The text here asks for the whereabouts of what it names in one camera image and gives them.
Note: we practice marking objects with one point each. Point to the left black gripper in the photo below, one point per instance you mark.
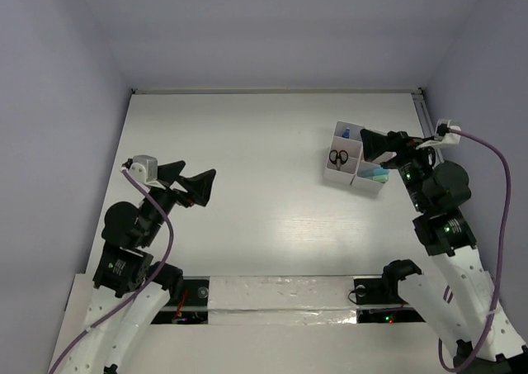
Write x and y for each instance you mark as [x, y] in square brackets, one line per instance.
[177, 188]

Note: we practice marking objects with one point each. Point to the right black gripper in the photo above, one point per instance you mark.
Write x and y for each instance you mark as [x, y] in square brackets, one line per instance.
[376, 143]

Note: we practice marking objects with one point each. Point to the blue marker tip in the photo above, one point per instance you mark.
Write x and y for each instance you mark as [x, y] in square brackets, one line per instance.
[380, 175]

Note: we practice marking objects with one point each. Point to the small blue cap bottle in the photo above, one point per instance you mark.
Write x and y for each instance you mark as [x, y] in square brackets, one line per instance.
[346, 133]

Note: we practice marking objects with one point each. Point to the black handled scissors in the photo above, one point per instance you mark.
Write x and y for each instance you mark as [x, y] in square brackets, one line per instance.
[337, 158]

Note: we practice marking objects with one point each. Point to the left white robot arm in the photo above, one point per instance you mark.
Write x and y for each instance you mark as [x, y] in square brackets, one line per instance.
[133, 280]

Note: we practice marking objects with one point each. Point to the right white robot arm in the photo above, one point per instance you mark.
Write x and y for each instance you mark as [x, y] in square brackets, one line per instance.
[468, 319]

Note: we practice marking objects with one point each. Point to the white divided organizer box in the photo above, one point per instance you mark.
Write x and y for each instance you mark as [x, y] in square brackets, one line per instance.
[348, 175]

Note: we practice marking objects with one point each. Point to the table back edge strip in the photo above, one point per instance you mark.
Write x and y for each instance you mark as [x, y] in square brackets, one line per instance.
[240, 91]

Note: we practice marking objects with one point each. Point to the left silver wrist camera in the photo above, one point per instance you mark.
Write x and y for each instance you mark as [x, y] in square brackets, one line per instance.
[143, 169]

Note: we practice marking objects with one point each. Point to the aluminium side rail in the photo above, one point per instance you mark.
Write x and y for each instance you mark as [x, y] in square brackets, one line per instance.
[423, 115]

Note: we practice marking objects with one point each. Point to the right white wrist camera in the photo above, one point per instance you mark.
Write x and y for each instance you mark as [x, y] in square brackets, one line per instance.
[446, 136]

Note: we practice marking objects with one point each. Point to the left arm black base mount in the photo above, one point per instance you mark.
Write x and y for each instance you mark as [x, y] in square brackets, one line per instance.
[190, 306]

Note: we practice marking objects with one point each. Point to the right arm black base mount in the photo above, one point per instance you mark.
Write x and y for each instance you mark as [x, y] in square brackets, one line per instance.
[376, 304]

